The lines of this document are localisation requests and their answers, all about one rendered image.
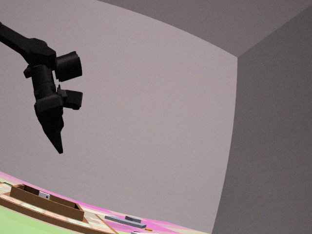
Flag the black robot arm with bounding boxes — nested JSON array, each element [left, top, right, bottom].
[[0, 22, 83, 110]]

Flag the grey die with black pips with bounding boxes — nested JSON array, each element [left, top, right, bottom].
[[39, 191, 50, 200]]

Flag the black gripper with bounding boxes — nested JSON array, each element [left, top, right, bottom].
[[34, 82, 64, 154]]

